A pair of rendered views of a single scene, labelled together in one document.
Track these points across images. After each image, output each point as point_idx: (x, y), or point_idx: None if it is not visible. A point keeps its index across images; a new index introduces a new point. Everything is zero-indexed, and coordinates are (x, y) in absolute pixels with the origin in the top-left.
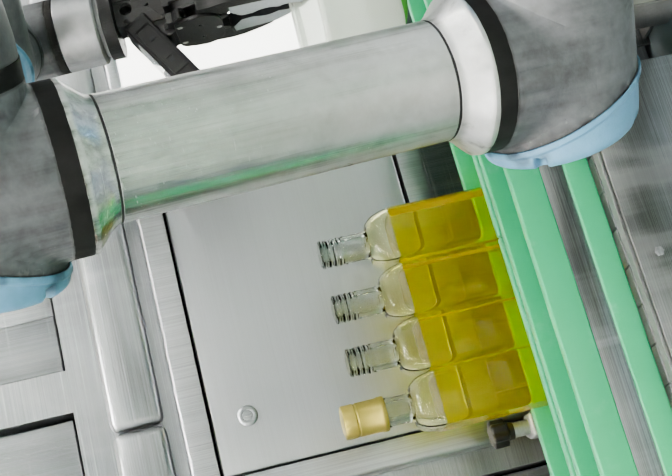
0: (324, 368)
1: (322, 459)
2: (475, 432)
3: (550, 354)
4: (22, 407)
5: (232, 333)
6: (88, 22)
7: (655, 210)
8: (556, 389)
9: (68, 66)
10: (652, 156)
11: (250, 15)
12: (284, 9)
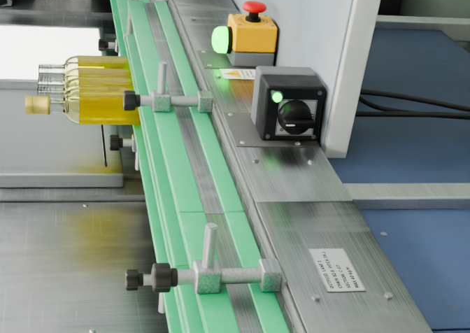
0: (32, 147)
1: (16, 167)
2: (107, 170)
3: (138, 74)
4: None
5: None
6: None
7: (195, 13)
8: (138, 80)
9: None
10: (198, 5)
11: None
12: None
